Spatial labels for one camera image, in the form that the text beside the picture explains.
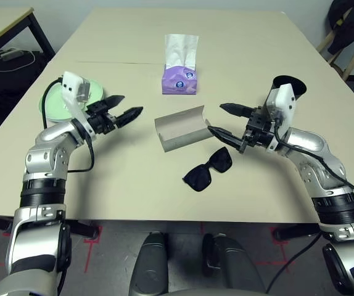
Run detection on beige side table black frame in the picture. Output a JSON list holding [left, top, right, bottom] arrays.
[[0, 7, 56, 62]]

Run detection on white floor cable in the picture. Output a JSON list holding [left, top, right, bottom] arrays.
[[0, 49, 36, 72]]

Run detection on black plastic cup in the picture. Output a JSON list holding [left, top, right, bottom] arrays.
[[265, 75, 307, 109]]

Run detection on grey robot right leg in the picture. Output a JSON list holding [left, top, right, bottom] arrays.
[[202, 232, 267, 296]]

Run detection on purple tissue pack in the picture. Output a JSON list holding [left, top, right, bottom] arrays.
[[161, 33, 200, 96]]

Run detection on black jacket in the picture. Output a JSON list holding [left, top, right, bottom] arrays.
[[327, 0, 354, 55]]

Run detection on green plastic plate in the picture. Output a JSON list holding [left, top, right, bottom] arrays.
[[38, 78, 104, 121]]

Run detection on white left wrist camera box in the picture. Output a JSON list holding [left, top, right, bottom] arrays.
[[61, 71, 92, 124]]

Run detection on grey glasses case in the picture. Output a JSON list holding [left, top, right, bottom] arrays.
[[154, 104, 212, 154]]

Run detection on grey power adapter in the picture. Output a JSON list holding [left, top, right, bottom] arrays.
[[0, 48, 22, 61]]

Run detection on grey robot leg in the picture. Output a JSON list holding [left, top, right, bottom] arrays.
[[202, 232, 267, 296], [132, 231, 170, 296]]

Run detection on black sunglasses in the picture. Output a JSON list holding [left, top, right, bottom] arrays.
[[182, 146, 233, 194]]

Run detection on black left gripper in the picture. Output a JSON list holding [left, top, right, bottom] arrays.
[[86, 95, 144, 134]]

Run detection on grey robot left leg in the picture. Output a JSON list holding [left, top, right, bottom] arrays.
[[132, 231, 170, 296]]

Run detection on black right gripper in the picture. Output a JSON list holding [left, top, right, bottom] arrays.
[[207, 103, 278, 154]]

